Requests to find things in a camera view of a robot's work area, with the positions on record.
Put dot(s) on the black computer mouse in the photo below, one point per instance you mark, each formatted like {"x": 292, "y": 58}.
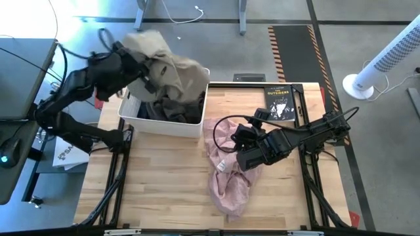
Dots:
{"x": 10, "y": 150}

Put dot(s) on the white plastic laundry basket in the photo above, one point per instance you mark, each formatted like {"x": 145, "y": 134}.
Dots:
{"x": 164, "y": 128}

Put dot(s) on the dark olive garment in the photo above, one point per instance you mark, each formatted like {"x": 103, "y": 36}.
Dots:
{"x": 174, "y": 113}

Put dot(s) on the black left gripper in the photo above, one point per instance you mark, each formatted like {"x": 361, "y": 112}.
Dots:
{"x": 131, "y": 67}

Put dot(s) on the black floor socket box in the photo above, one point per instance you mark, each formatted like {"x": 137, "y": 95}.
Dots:
{"x": 248, "y": 78}

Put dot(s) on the silver metal bracket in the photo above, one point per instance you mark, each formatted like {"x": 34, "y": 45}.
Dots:
{"x": 121, "y": 232}
{"x": 305, "y": 233}

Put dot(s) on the black Outsiders book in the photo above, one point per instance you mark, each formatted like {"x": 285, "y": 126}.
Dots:
{"x": 279, "y": 101}

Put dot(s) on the grey desk top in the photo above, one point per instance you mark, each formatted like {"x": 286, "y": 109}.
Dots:
{"x": 19, "y": 78}

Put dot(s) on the white tower fan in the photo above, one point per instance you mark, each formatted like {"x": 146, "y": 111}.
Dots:
{"x": 380, "y": 62}

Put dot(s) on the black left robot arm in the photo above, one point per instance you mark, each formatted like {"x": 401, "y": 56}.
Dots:
{"x": 75, "y": 85}

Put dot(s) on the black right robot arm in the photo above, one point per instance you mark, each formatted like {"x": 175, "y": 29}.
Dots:
{"x": 282, "y": 147}

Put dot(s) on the black caster wheel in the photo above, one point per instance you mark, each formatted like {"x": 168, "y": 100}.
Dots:
{"x": 36, "y": 201}

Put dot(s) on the khaki garment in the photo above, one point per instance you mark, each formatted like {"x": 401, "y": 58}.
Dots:
{"x": 177, "y": 75}

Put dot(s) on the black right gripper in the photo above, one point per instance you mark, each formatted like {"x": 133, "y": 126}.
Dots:
{"x": 243, "y": 134}

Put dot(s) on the black hazard-striped floor mat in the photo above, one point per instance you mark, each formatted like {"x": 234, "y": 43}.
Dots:
{"x": 295, "y": 49}

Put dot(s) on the black desk top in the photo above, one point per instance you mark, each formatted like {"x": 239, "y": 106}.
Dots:
{"x": 13, "y": 183}

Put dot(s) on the grey metal bar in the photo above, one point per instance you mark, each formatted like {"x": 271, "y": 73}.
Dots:
{"x": 414, "y": 100}

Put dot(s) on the black aluminium rig frame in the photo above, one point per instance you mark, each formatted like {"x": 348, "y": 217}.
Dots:
{"x": 229, "y": 85}

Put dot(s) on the red corner clamp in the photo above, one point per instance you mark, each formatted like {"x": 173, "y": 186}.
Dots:
{"x": 353, "y": 219}
{"x": 323, "y": 95}
{"x": 98, "y": 103}

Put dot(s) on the pink shirt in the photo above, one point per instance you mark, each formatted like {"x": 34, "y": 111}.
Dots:
{"x": 229, "y": 190}

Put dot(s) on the grey desk leg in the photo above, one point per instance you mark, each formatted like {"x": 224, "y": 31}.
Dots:
{"x": 242, "y": 19}
{"x": 139, "y": 19}

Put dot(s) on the navy blue garment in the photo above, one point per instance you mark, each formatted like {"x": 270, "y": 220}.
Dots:
{"x": 142, "y": 111}

